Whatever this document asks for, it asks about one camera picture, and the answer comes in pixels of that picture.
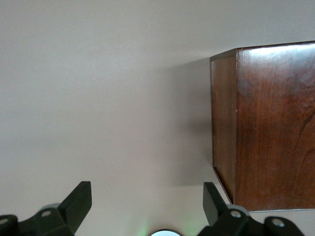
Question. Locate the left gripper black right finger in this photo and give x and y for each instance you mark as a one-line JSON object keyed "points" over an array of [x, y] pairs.
{"points": [[214, 206]]}

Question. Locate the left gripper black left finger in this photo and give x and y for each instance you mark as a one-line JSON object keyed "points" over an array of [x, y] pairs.
{"points": [[73, 206]]}

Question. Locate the dark brown wooden cabinet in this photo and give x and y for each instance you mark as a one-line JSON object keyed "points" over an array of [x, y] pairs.
{"points": [[270, 123]]}

